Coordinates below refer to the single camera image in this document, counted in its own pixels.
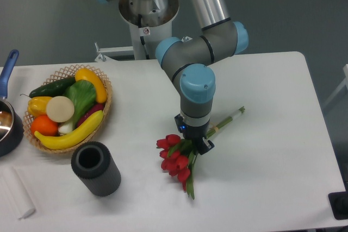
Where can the blue black Robotiq gripper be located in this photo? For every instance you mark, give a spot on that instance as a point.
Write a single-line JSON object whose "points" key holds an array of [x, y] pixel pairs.
{"points": [[197, 132]]}

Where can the red tulip bouquet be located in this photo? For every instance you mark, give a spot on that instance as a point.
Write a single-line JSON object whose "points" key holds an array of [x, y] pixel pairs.
{"points": [[178, 160]]}

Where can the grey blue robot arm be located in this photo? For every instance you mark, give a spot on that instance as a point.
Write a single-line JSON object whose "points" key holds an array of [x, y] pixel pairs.
{"points": [[186, 63]]}

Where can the purple eggplant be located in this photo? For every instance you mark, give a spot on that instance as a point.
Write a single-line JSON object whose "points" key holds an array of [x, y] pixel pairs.
{"points": [[92, 110]]}

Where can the dark grey ribbed vase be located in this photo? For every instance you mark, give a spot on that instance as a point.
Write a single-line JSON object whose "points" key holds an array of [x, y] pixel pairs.
{"points": [[94, 165]]}

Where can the yellow banana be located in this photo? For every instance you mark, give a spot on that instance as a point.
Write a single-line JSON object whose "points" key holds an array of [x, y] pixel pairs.
{"points": [[73, 138]]}

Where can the green leafy cabbage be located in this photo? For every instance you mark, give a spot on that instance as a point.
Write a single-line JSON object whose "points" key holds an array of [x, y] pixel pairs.
{"points": [[83, 96]]}

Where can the yellow squash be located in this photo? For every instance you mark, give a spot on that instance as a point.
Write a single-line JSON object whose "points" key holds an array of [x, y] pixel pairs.
{"points": [[93, 78]]}

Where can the black device at edge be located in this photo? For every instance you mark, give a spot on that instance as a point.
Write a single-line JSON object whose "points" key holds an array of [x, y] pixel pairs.
{"points": [[338, 202]]}

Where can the beige round onion slice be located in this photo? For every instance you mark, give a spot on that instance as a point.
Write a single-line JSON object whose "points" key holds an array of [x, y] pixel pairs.
{"points": [[60, 109]]}

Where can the green cucumber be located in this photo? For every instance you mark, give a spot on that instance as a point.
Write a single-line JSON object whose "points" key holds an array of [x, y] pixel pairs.
{"points": [[53, 89]]}

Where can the orange fruit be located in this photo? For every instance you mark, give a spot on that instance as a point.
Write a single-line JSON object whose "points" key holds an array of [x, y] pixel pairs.
{"points": [[44, 125]]}

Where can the yellow bell pepper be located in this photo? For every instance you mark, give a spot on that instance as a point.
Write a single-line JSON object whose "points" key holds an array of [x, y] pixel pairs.
{"points": [[37, 105]]}

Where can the white paper roll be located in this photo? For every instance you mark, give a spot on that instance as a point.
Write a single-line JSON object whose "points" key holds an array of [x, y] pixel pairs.
{"points": [[17, 193]]}

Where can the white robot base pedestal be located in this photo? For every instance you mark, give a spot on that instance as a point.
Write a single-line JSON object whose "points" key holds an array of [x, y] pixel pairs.
{"points": [[149, 21]]}

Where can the white frame at right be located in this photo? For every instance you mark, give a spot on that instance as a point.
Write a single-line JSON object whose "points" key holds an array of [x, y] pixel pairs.
{"points": [[338, 93]]}

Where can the dark pot blue handle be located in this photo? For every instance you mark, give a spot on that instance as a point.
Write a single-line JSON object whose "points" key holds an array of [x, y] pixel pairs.
{"points": [[11, 124]]}

